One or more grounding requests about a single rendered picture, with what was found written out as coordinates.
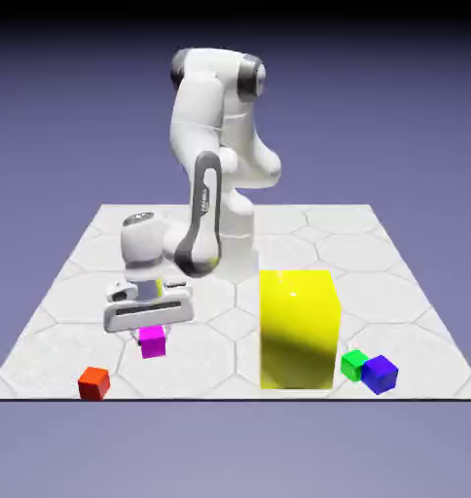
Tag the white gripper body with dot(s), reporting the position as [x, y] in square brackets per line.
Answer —
[148, 314]

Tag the small magenta cube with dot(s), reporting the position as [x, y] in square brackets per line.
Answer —
[152, 342]

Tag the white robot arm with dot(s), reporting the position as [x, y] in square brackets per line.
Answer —
[204, 128]

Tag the small red cube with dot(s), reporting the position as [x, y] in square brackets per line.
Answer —
[94, 383]

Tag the small green cube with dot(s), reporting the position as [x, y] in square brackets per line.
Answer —
[351, 364]

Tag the small blue cube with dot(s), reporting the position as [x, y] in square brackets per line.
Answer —
[380, 374]

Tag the large yellow box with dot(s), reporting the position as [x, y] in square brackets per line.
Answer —
[297, 330]

